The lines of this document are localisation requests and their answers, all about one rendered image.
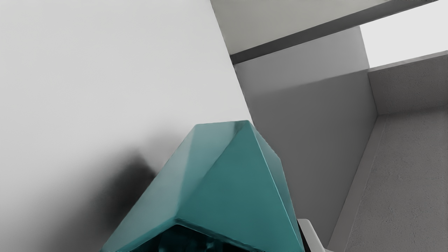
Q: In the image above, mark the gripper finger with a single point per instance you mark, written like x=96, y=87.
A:
x=310, y=235

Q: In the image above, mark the teal faceted mug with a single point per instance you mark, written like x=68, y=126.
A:
x=224, y=189

